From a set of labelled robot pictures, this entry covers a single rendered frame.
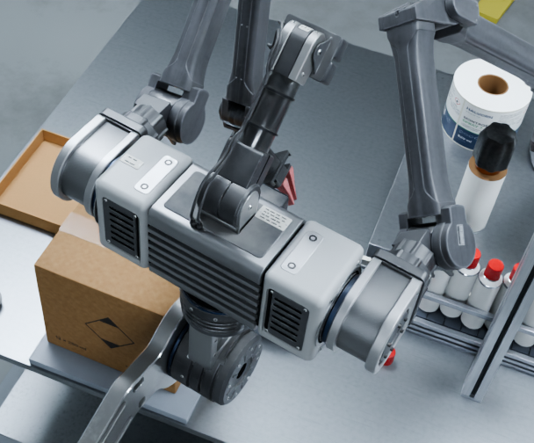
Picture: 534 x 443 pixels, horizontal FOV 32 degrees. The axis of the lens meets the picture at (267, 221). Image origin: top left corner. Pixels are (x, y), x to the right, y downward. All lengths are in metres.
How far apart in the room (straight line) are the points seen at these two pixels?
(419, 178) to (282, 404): 0.70
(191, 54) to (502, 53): 0.54
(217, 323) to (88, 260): 0.43
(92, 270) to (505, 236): 1.01
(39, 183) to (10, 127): 1.37
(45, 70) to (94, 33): 0.30
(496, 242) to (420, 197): 0.83
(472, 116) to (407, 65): 0.92
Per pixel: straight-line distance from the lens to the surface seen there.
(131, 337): 1.86
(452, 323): 2.11
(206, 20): 1.61
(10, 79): 3.90
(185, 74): 1.61
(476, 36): 1.63
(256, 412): 1.97
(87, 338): 1.95
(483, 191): 2.17
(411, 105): 1.48
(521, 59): 1.74
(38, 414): 2.68
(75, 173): 1.47
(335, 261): 1.32
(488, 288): 1.99
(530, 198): 2.41
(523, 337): 2.09
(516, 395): 2.11
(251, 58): 1.79
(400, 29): 1.51
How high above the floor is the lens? 2.56
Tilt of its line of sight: 50 degrees down
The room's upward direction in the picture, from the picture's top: 7 degrees clockwise
